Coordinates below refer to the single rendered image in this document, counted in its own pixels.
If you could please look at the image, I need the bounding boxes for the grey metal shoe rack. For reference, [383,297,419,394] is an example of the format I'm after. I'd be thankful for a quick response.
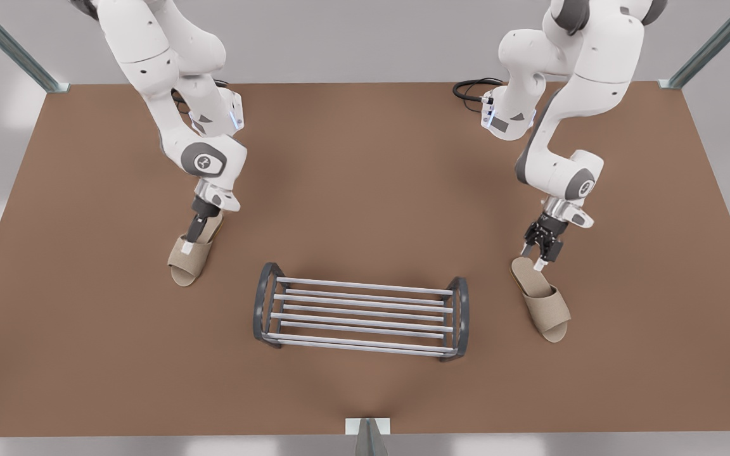
[252,262,470,363]

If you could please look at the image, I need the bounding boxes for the black cable loop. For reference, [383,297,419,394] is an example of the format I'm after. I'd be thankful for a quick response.
[452,78,506,115]

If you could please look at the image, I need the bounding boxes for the silver frame post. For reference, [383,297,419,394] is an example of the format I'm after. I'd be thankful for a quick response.
[0,0,70,94]
[345,417,392,456]
[658,0,730,90]

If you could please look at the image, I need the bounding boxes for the beige slipper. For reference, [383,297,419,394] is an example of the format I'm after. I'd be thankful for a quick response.
[510,256,572,344]
[167,211,225,288]

